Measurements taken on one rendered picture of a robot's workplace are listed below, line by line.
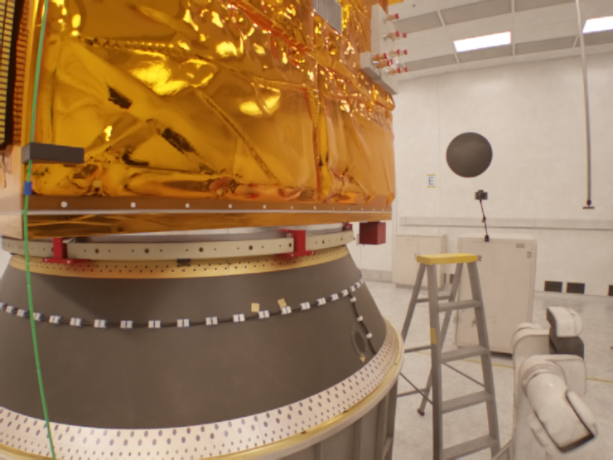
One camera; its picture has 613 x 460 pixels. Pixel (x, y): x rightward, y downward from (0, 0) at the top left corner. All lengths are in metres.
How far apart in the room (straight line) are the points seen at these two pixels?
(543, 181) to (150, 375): 8.16
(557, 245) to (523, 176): 1.70
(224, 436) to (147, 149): 0.75
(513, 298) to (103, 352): 4.18
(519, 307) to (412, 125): 5.74
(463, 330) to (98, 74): 4.46
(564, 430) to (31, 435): 1.27
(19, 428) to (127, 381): 0.35
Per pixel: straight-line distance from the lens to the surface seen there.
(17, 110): 0.81
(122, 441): 1.04
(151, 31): 0.90
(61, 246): 1.16
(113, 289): 1.10
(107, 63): 0.81
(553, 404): 0.81
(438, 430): 2.35
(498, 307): 4.53
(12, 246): 1.44
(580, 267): 8.60
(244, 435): 1.01
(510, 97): 8.79
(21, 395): 1.24
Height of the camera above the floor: 1.80
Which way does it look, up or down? 3 degrees down
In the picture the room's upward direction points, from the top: straight up
